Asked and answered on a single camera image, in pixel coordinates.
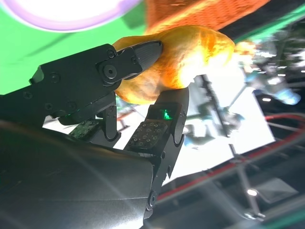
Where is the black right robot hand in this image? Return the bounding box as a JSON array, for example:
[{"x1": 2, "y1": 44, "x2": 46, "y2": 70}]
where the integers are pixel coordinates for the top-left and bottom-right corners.
[{"x1": 0, "y1": 40, "x2": 190, "y2": 229}]

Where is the plain orange ring bread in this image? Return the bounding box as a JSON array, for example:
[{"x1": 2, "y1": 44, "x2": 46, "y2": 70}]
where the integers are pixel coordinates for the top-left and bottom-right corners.
[{"x1": 112, "y1": 25, "x2": 235, "y2": 104}]

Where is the lavender round plate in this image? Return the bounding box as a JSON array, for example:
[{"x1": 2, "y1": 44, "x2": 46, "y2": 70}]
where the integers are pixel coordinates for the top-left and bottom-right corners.
[{"x1": 2, "y1": 0, "x2": 143, "y2": 33}]

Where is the orange wicker basket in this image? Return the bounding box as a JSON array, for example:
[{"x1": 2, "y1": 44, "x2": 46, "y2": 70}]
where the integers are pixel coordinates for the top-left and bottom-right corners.
[{"x1": 145, "y1": 0, "x2": 260, "y2": 33}]

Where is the green tablecloth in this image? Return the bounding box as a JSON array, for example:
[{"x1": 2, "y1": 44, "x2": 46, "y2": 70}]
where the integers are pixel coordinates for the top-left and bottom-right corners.
[{"x1": 0, "y1": 0, "x2": 153, "y2": 96}]

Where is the red cable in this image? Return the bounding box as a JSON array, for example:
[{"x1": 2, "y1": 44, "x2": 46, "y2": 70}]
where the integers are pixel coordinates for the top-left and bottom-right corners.
[{"x1": 263, "y1": 113, "x2": 305, "y2": 128}]

